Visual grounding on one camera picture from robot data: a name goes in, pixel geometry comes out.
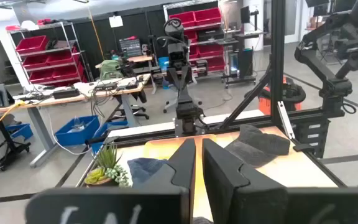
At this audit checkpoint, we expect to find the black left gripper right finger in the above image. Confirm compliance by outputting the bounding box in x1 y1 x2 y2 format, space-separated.
201 138 358 224

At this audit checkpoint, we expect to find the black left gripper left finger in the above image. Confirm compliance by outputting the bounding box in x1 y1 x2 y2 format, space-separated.
25 138 197 224

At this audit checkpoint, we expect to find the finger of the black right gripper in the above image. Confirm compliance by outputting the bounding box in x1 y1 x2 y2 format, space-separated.
181 65 196 91
165 67 183 91

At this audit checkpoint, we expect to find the blue cap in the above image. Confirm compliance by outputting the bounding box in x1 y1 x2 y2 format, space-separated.
127 157 170 188

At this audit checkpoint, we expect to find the grey corduroy cap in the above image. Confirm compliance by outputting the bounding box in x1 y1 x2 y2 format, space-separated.
224 124 291 168

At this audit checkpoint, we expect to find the red plastic storage bin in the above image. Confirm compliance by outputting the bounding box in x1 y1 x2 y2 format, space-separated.
206 57 227 73
52 63 85 81
194 7 223 27
183 29 199 43
29 68 56 84
197 43 225 58
46 47 80 65
168 11 196 29
22 54 51 70
15 34 50 54

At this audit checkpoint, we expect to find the white-base office chair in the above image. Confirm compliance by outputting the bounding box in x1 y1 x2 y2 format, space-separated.
162 90 203 114

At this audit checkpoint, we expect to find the black parts organiser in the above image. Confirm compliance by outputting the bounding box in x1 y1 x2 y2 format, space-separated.
118 36 143 58

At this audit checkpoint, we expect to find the potted succulent plant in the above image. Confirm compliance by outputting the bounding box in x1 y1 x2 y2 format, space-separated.
84 143 131 188

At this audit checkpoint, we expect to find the black monitor stand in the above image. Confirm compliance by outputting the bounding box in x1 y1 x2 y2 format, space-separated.
221 5 260 90

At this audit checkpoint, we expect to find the green backpack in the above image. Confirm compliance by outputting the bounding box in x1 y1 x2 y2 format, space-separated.
99 59 125 82

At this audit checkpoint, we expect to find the white paper sign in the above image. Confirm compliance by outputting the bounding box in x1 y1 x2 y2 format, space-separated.
108 15 124 29

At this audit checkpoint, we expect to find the black tube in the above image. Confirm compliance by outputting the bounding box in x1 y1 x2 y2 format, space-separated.
85 136 120 146

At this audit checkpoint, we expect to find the orange shop vacuum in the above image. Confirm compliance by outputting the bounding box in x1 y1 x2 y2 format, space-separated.
257 77 307 116

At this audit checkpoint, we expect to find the blue plastic floor bin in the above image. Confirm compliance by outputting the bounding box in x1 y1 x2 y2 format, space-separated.
54 114 101 147
6 123 34 141
90 120 129 156

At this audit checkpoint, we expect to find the black power supply box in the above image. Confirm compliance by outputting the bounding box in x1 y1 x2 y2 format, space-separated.
52 87 81 100

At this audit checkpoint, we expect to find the long wooden desk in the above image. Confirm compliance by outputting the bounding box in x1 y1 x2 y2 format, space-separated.
0 73 152 168

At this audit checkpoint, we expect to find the metal wire shelf rack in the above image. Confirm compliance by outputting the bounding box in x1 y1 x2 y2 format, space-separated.
162 0 230 79
6 21 87 87

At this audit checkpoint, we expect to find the white frame bracket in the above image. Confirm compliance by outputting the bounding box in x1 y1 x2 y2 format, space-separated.
276 100 295 140

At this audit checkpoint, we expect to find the black aluminium rig frame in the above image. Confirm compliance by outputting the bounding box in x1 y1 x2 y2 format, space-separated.
76 0 358 194

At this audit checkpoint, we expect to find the white cable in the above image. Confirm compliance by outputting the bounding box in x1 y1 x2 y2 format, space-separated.
47 108 92 156

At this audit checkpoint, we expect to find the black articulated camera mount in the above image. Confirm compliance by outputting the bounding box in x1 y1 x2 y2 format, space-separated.
293 0 358 119

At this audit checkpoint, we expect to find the yellow cable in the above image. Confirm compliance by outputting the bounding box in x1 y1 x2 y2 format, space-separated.
0 100 27 128

